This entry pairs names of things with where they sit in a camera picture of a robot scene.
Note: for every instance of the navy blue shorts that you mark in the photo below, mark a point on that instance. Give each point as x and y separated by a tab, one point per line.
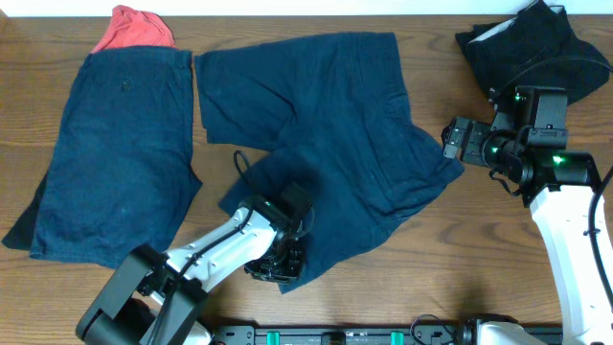
121	173
331	113

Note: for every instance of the black folded shorts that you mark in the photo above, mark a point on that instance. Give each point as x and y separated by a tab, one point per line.
536	47

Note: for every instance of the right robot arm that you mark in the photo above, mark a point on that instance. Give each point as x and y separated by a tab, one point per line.
564	193

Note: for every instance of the red orange garment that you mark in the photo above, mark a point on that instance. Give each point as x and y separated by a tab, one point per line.
128	27

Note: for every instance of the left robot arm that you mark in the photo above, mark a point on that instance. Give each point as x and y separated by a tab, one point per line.
156	298

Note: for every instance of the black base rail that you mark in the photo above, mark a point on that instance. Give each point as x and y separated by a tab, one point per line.
426	329

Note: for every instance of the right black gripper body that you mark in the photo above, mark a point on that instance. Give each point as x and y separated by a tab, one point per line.
473	151

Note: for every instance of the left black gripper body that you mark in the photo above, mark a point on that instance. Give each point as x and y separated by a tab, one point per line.
287	267

